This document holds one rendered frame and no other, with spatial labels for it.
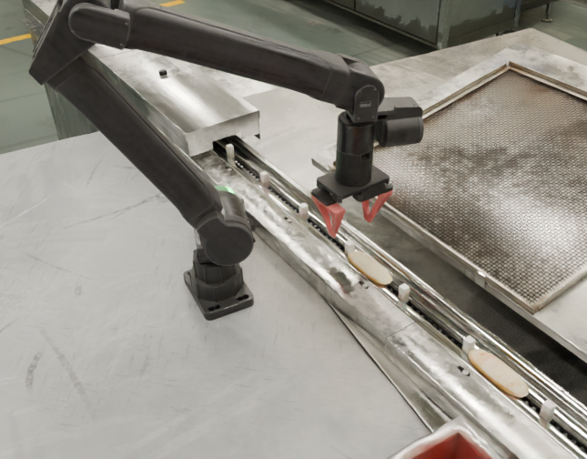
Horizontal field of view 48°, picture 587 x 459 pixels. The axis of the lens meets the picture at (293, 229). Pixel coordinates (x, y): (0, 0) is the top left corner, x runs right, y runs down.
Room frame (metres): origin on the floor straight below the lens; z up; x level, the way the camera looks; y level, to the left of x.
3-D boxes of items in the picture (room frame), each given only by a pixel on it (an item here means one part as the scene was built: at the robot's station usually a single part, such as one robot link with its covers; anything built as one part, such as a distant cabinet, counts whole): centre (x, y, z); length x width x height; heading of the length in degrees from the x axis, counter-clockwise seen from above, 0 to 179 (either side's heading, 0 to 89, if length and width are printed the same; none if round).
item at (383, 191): (0.90, -0.12, 0.95); 0.07 x 0.07 x 0.09; 33
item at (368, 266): (0.85, -0.13, 0.86); 0.10 x 0.04 x 0.01; 33
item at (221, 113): (1.80, 0.48, 0.89); 1.25 x 0.18 x 0.09; 33
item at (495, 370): (0.62, -0.28, 0.86); 0.10 x 0.04 x 0.01; 33
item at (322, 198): (0.88, -0.08, 0.96); 0.07 x 0.07 x 0.09; 33
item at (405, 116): (0.90, -0.14, 1.12); 0.11 x 0.09 x 0.12; 102
